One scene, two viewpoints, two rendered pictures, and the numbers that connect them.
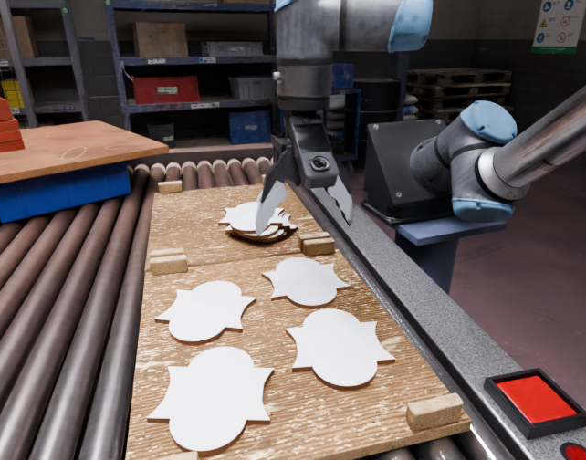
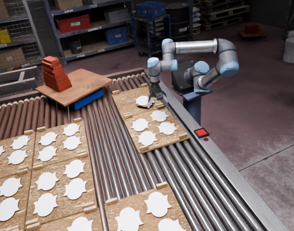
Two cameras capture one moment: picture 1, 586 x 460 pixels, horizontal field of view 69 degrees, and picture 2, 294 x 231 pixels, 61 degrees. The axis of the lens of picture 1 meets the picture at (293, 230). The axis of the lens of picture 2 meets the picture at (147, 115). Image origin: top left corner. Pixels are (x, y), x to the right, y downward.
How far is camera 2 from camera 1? 1.16 m
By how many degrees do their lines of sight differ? 9
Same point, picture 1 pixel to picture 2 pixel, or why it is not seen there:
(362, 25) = (165, 69)
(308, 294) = (160, 119)
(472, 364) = (192, 128)
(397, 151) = (180, 73)
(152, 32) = not seen: outside the picture
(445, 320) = (189, 121)
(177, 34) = not seen: outside the picture
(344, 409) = (169, 137)
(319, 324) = (163, 124)
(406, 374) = (179, 131)
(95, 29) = not seen: outside the picture
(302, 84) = (154, 79)
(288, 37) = (151, 72)
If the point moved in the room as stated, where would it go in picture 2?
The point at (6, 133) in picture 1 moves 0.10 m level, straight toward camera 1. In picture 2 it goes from (68, 83) to (72, 87)
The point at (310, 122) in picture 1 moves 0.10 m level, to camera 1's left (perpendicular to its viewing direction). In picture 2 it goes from (156, 85) to (142, 87)
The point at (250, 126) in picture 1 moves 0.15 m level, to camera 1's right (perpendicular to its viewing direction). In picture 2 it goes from (117, 35) to (124, 34)
